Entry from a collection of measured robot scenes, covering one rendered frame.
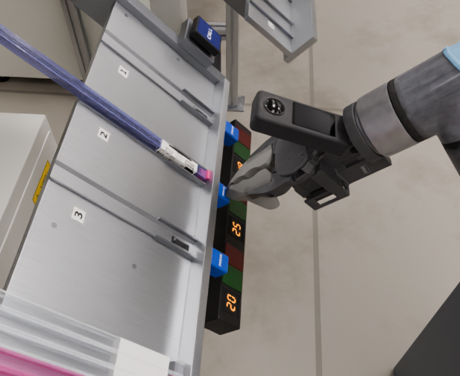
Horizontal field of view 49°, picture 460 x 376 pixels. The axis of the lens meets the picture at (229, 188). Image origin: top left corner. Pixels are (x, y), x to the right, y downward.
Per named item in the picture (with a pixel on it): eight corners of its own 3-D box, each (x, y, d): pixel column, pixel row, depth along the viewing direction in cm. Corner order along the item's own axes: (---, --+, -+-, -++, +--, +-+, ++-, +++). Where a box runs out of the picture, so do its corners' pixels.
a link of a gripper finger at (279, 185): (253, 209, 63) (310, 181, 58) (244, 203, 62) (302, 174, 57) (254, 180, 66) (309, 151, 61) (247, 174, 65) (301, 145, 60)
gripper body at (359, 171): (310, 214, 64) (397, 177, 57) (267, 181, 60) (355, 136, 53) (309, 168, 69) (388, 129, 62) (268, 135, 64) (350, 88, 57)
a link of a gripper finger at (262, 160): (249, 210, 71) (302, 184, 66) (220, 189, 68) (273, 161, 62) (250, 192, 73) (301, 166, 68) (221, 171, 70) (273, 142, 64)
